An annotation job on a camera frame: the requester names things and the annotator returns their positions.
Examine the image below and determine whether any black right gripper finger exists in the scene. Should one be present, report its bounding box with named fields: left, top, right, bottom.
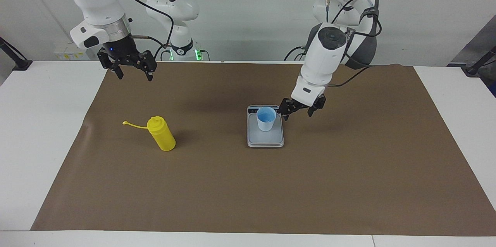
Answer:
left=138, top=50, right=158, bottom=81
left=97, top=48, right=124, bottom=79

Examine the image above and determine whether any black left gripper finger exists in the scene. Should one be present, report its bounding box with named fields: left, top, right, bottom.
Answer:
left=307, top=95, right=327, bottom=117
left=278, top=98, right=298, bottom=122

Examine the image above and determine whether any light blue plastic cup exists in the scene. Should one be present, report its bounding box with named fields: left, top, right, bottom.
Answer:
left=257, top=107, right=277, bottom=132

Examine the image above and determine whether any yellow squeeze bottle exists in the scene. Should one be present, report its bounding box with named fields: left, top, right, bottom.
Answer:
left=122, top=116, right=176, bottom=152

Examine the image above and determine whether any silver digital kitchen scale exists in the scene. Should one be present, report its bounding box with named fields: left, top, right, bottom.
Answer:
left=247, top=105, right=284, bottom=149

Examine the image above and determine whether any brown table mat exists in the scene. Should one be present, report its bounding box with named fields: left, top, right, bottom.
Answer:
left=30, top=61, right=496, bottom=237

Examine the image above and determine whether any black clamp stand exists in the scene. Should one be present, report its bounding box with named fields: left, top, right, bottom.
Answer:
left=0, top=37, right=33, bottom=71
left=461, top=45, right=496, bottom=77

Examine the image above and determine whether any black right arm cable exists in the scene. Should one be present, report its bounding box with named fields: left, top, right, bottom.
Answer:
left=110, top=0, right=176, bottom=59

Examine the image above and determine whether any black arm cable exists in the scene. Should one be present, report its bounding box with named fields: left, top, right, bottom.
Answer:
left=325, top=0, right=383, bottom=88
left=110, top=0, right=176, bottom=59

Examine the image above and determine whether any black right base cable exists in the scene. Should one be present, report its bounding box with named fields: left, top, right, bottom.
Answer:
left=154, top=43, right=172, bottom=61

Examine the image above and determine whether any black base cable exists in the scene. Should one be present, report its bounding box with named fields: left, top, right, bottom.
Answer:
left=154, top=43, right=172, bottom=61
left=284, top=45, right=308, bottom=61

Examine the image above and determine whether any black left base cable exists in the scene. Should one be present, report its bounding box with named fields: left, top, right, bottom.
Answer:
left=284, top=45, right=308, bottom=61

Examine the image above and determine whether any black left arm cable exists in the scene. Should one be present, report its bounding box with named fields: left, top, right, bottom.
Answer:
left=325, top=0, right=383, bottom=88

